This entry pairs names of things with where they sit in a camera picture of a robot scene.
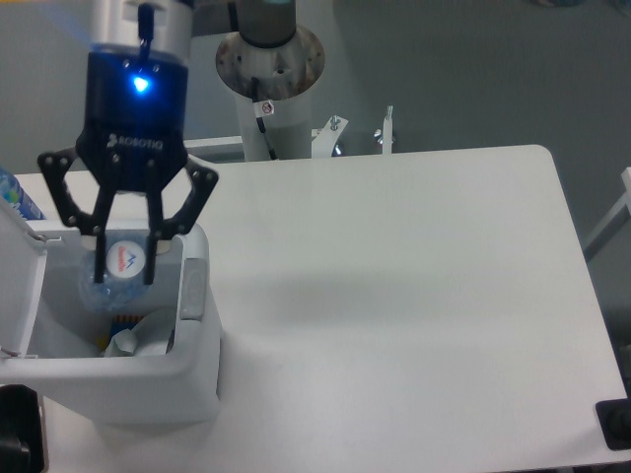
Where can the white plastic trash can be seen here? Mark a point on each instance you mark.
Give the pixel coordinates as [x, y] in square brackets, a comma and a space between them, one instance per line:
[63, 361]

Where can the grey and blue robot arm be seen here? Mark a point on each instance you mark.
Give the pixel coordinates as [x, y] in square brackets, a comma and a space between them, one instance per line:
[163, 30]

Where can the white bracket with bolt middle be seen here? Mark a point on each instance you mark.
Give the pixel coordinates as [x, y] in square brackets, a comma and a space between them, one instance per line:
[327, 140]

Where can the blue patterned cylinder can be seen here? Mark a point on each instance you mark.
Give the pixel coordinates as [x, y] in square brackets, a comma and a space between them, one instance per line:
[15, 195]

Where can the white trash can lid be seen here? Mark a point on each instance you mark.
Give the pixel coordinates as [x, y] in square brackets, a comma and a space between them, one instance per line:
[23, 261]

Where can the black clamp bottom right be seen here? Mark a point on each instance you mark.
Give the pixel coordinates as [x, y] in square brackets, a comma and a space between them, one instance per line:
[614, 419]

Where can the black device bottom left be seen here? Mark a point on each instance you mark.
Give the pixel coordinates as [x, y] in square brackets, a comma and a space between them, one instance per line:
[22, 446]

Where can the white paper tissue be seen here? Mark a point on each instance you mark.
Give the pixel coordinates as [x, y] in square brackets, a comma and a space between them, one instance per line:
[153, 336]

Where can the white bracket with bolt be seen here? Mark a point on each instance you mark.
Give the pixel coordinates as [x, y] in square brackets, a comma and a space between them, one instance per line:
[384, 136]
[327, 140]
[221, 149]

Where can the blue and orange snack wrapper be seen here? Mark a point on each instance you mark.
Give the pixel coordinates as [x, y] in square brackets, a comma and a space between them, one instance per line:
[118, 323]

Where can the white bracket with bolt right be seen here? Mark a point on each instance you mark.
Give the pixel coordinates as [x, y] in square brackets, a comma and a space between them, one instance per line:
[384, 136]

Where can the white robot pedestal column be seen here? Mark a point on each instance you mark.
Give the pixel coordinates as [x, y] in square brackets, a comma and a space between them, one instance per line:
[272, 89]

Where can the white metal frame right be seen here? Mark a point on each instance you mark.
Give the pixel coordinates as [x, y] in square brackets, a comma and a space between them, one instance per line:
[611, 223]

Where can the white bracket with bolt left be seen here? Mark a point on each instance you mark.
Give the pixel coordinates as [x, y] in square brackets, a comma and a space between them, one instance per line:
[221, 149]

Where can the clear plastic water bottle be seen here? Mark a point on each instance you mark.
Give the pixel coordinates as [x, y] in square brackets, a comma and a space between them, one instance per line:
[123, 278]

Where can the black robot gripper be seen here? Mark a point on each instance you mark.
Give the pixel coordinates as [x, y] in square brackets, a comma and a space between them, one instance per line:
[132, 141]

